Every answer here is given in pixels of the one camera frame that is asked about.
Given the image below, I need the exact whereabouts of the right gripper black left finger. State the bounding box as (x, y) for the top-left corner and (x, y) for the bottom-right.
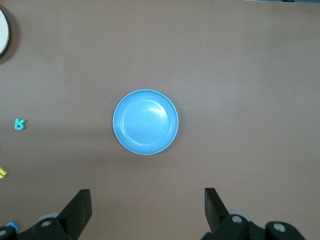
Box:
(0, 189), (92, 240)

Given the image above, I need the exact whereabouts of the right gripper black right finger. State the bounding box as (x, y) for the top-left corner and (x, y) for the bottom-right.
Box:
(202, 187), (305, 240)

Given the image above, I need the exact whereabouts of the teal foam letter R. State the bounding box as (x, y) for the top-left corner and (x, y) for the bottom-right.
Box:
(13, 118), (27, 131)

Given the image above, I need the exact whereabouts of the blue plate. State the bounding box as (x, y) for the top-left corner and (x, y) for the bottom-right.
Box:
(112, 89), (180, 156)

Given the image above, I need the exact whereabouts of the beige plate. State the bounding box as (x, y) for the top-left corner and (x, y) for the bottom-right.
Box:
(0, 7), (11, 57)

